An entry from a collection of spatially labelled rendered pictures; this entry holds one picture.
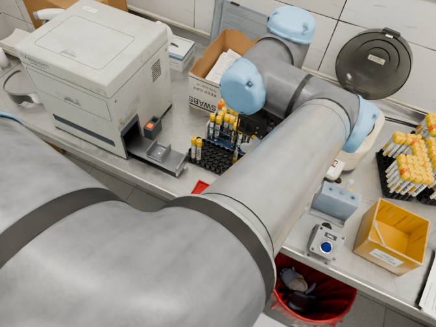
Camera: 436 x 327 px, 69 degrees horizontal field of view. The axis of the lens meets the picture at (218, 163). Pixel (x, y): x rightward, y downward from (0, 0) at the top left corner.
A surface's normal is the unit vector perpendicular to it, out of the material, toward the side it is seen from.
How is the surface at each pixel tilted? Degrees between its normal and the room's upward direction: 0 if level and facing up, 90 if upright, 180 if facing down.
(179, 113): 0
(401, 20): 90
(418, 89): 90
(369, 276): 0
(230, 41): 89
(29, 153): 42
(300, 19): 0
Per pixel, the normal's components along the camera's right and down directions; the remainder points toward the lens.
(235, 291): 0.69, -0.22
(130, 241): 0.36, -0.80
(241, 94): -0.58, 0.65
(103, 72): 0.07, -0.57
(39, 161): 0.43, -0.86
